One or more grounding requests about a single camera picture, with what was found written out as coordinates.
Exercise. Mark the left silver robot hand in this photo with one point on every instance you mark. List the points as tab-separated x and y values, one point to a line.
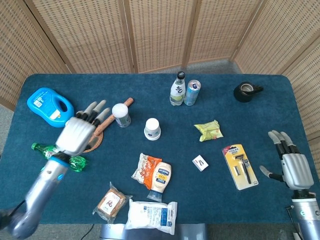
75	135

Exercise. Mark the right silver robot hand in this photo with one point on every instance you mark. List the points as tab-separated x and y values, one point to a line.
296	170

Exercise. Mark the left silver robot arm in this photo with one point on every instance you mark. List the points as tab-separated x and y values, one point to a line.
37	192

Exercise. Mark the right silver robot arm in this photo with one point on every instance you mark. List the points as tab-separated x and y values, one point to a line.
307	215

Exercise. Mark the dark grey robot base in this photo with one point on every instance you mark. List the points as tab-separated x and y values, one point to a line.
190	232

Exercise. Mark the round woven rattan coaster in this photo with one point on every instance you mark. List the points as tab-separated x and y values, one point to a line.
96	143

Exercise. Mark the green plastic soda bottle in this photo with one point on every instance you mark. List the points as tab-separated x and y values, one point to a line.
77	163

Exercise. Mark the blue detergent pump bottle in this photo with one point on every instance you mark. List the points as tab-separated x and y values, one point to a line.
45	105

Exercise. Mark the white canister green label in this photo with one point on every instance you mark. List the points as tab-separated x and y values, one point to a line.
121	115

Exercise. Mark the yellow razor blister pack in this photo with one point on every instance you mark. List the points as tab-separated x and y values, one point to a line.
240	166

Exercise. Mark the wooden rolling stick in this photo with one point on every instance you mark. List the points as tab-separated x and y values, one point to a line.
125	103

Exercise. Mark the bread in clear wrapper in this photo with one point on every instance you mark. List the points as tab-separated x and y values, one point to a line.
111	203

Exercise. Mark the orange white snack bag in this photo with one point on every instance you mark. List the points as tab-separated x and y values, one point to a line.
145	170

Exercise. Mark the black tape roll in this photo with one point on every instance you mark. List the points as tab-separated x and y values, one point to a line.
241	96

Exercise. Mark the green snack packet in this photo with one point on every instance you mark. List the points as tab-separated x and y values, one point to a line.
208	130

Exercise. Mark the Hellmann's mayonnaise squeeze bottle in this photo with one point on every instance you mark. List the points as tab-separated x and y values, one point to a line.
161	177

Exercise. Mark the small white cardboard box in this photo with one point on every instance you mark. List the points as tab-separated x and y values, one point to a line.
200	163

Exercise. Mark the white blue powder bag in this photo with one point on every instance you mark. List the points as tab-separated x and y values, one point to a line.
150	216

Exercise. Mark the clear lime soda bottle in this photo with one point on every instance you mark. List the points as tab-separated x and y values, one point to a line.
177	92

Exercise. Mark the light blue drink can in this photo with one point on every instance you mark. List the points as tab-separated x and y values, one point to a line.
192	95

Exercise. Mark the woven bamboo folding screen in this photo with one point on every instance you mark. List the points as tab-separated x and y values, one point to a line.
160	30

